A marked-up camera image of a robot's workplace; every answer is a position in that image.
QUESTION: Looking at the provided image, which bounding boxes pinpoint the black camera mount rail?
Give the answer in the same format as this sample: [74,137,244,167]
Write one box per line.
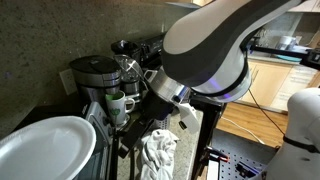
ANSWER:
[249,44,320,71]

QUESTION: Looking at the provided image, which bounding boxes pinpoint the purple black small device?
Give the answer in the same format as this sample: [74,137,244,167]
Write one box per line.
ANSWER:
[235,160,261,179]

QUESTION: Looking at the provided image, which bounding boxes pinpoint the light wood wall cabinets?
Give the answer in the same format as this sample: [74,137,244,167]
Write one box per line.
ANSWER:
[287,0,320,14]

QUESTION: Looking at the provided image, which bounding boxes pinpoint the thin black cable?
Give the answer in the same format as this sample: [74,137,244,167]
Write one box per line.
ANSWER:
[247,87,286,136]

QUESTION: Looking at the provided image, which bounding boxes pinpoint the perforated metal utensil holder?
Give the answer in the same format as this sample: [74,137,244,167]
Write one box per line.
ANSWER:
[151,113,173,133]

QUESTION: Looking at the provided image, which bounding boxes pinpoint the steel pot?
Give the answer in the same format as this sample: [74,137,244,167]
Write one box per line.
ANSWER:
[277,34,298,52]

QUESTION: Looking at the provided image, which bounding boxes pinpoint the white crumpled cloth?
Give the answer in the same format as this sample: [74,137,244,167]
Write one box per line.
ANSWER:
[139,128,181,180]

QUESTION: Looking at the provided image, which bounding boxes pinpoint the black espresso machine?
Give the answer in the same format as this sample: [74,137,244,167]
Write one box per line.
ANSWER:
[110,32,166,70]

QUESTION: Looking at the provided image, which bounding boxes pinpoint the white plate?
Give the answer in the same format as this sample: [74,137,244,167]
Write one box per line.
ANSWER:
[0,115,98,180]

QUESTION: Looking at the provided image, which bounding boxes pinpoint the black stove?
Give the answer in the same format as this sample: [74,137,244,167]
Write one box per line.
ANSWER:
[190,95,228,180]

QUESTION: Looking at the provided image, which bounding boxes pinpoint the glass jar steel blender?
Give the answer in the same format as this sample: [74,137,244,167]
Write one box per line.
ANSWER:
[113,53,147,103]

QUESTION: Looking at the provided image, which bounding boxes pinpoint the light wood base cabinets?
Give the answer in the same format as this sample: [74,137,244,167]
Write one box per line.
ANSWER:
[237,57,320,113]

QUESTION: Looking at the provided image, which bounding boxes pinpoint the white mug green logo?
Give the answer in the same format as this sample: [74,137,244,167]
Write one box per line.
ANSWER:
[105,90,136,126]

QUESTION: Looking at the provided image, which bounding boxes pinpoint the red black tool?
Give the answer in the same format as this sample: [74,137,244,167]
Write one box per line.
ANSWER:
[206,145,231,164]

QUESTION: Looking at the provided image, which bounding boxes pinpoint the black perforated breadboard table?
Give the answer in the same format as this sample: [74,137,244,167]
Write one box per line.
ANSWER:
[199,127,278,180]

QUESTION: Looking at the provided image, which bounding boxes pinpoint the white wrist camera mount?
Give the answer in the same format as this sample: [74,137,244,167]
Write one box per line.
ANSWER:
[173,101,201,135]

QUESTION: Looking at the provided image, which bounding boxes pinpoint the white floor cable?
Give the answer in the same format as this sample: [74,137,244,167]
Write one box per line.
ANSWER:
[229,116,266,145]

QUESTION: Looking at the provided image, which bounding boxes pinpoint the teal plate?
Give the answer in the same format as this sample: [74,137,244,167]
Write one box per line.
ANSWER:
[274,53,303,64]

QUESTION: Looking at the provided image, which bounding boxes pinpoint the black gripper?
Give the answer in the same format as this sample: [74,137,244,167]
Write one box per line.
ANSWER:
[118,91,175,158]

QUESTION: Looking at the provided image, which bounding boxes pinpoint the white wall outlet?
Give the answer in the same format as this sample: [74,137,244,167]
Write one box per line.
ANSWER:
[58,67,79,96]

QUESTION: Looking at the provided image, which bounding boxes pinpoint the black steel coffee maker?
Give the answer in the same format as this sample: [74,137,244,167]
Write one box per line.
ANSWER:
[68,54,123,108]

